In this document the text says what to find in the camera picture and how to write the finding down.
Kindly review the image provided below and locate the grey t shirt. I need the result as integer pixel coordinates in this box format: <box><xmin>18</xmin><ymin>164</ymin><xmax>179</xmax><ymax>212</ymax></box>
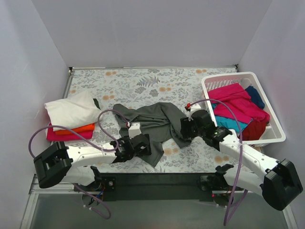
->
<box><xmin>113</xmin><ymin>102</ymin><xmax>191</xmax><ymax>167</ymax></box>

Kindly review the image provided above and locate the teal t shirt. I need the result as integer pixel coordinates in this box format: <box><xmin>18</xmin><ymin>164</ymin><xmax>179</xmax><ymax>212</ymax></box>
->
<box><xmin>212</xmin><ymin>104</ymin><xmax>248</xmax><ymax>134</ymax></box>

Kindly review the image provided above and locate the folded dark green t shirt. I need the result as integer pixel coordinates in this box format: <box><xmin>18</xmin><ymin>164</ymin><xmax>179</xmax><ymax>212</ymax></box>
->
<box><xmin>93</xmin><ymin>98</ymin><xmax>101</xmax><ymax>110</ymax></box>

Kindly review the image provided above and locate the pink t shirt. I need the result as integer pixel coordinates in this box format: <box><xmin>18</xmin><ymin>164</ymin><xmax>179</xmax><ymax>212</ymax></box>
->
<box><xmin>208</xmin><ymin>83</ymin><xmax>270</xmax><ymax>124</ymax></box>

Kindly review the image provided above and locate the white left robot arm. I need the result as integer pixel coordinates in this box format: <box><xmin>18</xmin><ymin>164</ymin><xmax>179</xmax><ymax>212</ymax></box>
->
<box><xmin>34</xmin><ymin>134</ymin><xmax>152</xmax><ymax>191</ymax></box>

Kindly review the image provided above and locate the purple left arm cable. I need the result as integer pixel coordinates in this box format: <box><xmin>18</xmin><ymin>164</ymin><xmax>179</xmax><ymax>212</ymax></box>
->
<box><xmin>28</xmin><ymin>109</ymin><xmax>131</xmax><ymax>219</ymax></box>

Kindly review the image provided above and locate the floral patterned table mat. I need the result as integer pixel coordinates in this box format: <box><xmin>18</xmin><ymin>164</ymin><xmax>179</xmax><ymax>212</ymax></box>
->
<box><xmin>64</xmin><ymin>67</ymin><xmax>238</xmax><ymax>173</ymax></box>

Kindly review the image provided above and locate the folded white t shirt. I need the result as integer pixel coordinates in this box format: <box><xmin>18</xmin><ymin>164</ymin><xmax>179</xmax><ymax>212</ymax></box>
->
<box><xmin>44</xmin><ymin>91</ymin><xmax>101</xmax><ymax>131</ymax></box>

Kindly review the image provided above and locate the aluminium frame rail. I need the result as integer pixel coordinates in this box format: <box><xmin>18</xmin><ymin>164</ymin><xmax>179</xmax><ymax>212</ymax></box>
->
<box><xmin>20</xmin><ymin>71</ymin><xmax>79</xmax><ymax>229</ymax></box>

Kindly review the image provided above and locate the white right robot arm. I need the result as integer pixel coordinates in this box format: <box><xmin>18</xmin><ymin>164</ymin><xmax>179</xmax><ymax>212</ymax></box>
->
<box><xmin>181</xmin><ymin>109</ymin><xmax>303</xmax><ymax>210</ymax></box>

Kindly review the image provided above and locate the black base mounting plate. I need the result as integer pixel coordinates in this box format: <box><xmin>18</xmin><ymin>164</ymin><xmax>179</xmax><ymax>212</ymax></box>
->
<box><xmin>73</xmin><ymin>172</ymin><xmax>244</xmax><ymax>202</ymax></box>

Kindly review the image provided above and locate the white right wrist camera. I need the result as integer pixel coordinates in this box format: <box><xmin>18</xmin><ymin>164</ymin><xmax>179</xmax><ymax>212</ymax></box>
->
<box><xmin>185</xmin><ymin>103</ymin><xmax>202</xmax><ymax>114</ymax></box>

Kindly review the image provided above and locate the navy blue t shirt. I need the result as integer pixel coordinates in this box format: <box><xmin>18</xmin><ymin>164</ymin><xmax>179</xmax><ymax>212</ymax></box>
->
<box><xmin>245</xmin><ymin>86</ymin><xmax>265</xmax><ymax>110</ymax></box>

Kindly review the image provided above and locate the folded orange t shirt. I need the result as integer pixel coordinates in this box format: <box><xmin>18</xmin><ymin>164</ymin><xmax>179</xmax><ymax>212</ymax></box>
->
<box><xmin>55</xmin><ymin>123</ymin><xmax>95</xmax><ymax>135</ymax></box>

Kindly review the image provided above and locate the folded magenta t shirt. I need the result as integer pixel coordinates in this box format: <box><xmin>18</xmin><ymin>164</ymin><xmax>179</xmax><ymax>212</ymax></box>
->
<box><xmin>46</xmin><ymin>128</ymin><xmax>93</xmax><ymax>141</ymax></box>

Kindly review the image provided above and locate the white plastic laundry basket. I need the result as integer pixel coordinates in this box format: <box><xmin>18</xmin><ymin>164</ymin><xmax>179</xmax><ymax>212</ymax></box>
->
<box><xmin>202</xmin><ymin>72</ymin><xmax>286</xmax><ymax>147</ymax></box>

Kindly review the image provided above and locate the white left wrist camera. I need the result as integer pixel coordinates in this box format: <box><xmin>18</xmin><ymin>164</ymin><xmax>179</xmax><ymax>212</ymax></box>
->
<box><xmin>128</xmin><ymin>123</ymin><xmax>142</xmax><ymax>139</ymax></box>

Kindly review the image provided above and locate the dark red t shirt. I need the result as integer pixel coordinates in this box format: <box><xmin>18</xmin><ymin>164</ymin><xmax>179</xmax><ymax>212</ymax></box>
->
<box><xmin>242</xmin><ymin>120</ymin><xmax>267</xmax><ymax>141</ymax></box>

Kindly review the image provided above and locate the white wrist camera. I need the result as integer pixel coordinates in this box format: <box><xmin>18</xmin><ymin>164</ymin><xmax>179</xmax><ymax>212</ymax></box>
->
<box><xmin>128</xmin><ymin>123</ymin><xmax>142</xmax><ymax>139</ymax></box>
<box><xmin>185</xmin><ymin>103</ymin><xmax>202</xmax><ymax>114</ymax></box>

